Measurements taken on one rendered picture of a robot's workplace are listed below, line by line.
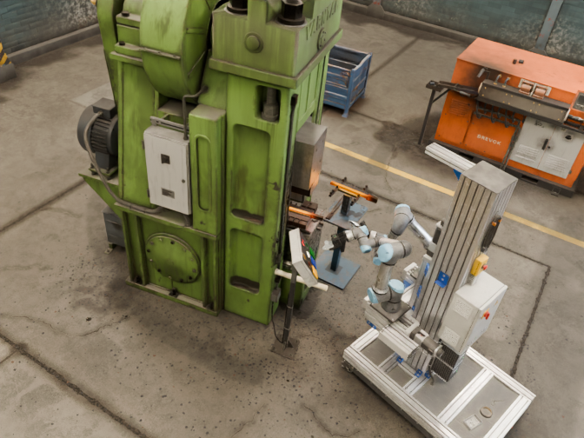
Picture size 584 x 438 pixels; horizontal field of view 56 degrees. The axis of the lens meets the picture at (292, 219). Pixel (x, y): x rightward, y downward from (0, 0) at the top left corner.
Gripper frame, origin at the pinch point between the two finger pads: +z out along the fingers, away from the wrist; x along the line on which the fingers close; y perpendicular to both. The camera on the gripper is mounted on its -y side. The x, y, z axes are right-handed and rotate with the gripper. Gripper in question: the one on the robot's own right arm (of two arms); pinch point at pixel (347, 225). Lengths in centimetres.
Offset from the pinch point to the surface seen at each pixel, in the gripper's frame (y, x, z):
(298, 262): -17, -74, 16
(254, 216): -14, -39, 65
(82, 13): 58, 396, 561
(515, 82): -16, 324, -113
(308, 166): -58, -17, 34
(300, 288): 73, -15, 28
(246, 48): -149, -45, 73
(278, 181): -57, -43, 47
